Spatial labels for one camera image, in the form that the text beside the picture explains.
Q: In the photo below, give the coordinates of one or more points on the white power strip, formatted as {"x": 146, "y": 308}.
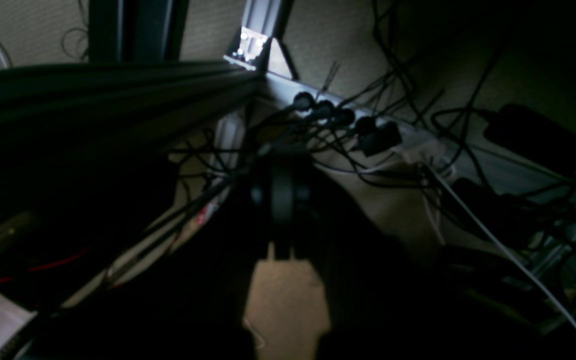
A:
{"x": 372, "y": 136}

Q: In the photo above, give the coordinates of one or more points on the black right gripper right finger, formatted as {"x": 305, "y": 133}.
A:
{"x": 381, "y": 305}

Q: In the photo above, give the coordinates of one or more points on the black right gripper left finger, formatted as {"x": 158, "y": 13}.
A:
{"x": 191, "y": 303}

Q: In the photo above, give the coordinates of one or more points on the aluminium frame profile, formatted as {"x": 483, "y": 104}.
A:
{"x": 257, "y": 45}

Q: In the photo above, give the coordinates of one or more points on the black power adapter brick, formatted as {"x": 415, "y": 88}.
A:
{"x": 533, "y": 136}

